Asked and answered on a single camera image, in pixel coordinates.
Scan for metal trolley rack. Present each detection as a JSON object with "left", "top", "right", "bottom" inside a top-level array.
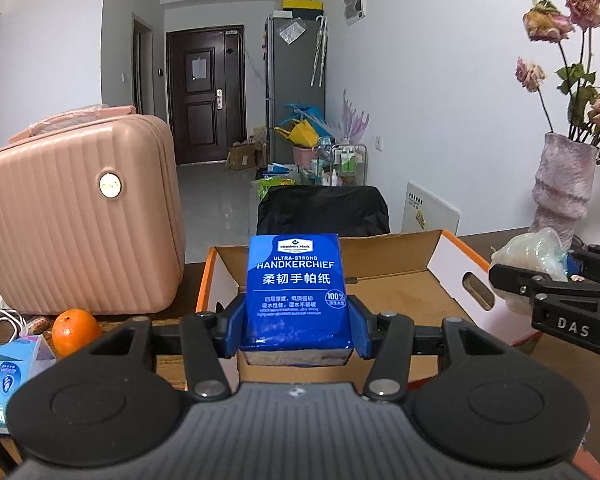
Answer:
[{"left": 316, "top": 142, "right": 368, "bottom": 188}]

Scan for small pink packet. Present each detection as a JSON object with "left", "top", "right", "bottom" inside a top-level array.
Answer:
[{"left": 22, "top": 316, "right": 51, "bottom": 336}]

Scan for brown floor cardboard box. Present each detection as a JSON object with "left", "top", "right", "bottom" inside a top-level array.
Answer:
[{"left": 228, "top": 142, "right": 262, "bottom": 171}]

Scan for dark brown door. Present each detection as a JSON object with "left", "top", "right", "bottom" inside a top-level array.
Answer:
[{"left": 166, "top": 24, "right": 246, "bottom": 167}]

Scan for yellow bag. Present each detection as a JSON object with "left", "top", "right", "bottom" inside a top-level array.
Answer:
[{"left": 274, "top": 119, "right": 321, "bottom": 148}]

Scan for blue plastic stool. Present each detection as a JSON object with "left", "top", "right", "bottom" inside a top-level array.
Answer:
[{"left": 284, "top": 102, "right": 326, "bottom": 126}]

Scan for white cables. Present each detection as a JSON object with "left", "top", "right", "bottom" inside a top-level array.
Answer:
[{"left": 0, "top": 307, "right": 28, "bottom": 345}]

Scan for clear plastic bag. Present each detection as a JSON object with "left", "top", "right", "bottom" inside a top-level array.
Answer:
[{"left": 490, "top": 227, "right": 571, "bottom": 316}]

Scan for light blue tissue pack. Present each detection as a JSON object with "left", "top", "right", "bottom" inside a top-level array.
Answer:
[{"left": 0, "top": 335, "right": 58, "bottom": 433}]

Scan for orange and white cardboard box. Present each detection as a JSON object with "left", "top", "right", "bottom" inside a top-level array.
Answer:
[{"left": 196, "top": 229, "right": 543, "bottom": 396}]

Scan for pink textured vase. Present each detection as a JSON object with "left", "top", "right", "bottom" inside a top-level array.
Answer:
[{"left": 527, "top": 131, "right": 600, "bottom": 251}]

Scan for purple fairy wings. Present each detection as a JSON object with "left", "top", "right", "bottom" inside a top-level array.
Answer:
[{"left": 336, "top": 89, "right": 371, "bottom": 146}]

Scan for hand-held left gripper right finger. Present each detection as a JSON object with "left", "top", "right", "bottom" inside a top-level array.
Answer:
[{"left": 349, "top": 297, "right": 503, "bottom": 403}]

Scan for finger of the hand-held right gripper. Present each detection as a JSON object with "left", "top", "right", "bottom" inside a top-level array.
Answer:
[
  {"left": 567, "top": 244, "right": 600, "bottom": 282},
  {"left": 489, "top": 262, "right": 600, "bottom": 306}
]

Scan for blue handkerchief tissue pack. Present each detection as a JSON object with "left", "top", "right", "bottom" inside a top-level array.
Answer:
[{"left": 238, "top": 232, "right": 356, "bottom": 366}]

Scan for white flat board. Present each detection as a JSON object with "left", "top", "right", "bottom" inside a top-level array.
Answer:
[{"left": 401, "top": 181, "right": 462, "bottom": 236}]

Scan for pink bucket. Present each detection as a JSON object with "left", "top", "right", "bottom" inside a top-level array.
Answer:
[{"left": 292, "top": 145, "right": 321, "bottom": 170}]

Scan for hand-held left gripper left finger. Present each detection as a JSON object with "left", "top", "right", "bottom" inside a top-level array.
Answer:
[{"left": 87, "top": 294, "right": 247, "bottom": 402}]

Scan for clear folded umbrella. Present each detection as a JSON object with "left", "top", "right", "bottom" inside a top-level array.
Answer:
[{"left": 310, "top": 15, "right": 328, "bottom": 88}]

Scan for pink ribbed suitcase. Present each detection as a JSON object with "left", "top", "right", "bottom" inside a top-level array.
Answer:
[{"left": 0, "top": 105, "right": 187, "bottom": 317}]

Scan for orange fruit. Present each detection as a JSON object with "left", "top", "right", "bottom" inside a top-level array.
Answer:
[{"left": 51, "top": 308, "right": 102, "bottom": 358}]

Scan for black chair back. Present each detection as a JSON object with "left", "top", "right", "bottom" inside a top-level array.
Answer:
[{"left": 256, "top": 186, "right": 391, "bottom": 238}]

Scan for grey refrigerator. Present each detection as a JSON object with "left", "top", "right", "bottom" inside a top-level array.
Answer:
[{"left": 265, "top": 14, "right": 327, "bottom": 171}]

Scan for green packet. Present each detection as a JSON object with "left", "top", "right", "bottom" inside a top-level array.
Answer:
[{"left": 256, "top": 172, "right": 301, "bottom": 201}]

